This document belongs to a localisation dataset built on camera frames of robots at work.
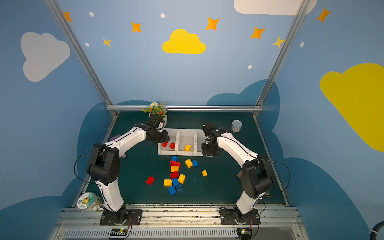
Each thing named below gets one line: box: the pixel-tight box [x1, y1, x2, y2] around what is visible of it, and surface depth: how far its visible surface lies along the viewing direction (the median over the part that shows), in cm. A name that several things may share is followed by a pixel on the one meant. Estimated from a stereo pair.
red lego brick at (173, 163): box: [170, 160, 181, 168], surface depth 93 cm
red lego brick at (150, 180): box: [146, 176, 155, 185], surface depth 88 cm
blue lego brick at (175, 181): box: [172, 177, 179, 186], surface depth 86 cm
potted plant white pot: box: [141, 101, 168, 128], surface depth 106 cm
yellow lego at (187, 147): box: [184, 144, 192, 152], surface depth 100 cm
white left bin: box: [157, 128, 179, 155], surface depth 102 cm
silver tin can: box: [231, 119, 243, 133], surface depth 110 cm
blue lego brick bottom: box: [168, 185, 176, 196], surface depth 84 cm
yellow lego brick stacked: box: [170, 166, 179, 173], surface depth 92 cm
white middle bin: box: [175, 128, 197, 157], surface depth 103 cm
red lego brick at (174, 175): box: [170, 171, 179, 180], surface depth 89 cm
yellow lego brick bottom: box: [163, 179, 173, 187], surface depth 86 cm
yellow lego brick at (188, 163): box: [184, 158, 193, 168], surface depth 94 cm
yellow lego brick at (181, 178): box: [178, 173, 186, 185], surface depth 87 cm
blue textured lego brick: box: [174, 183, 183, 192], surface depth 85 cm
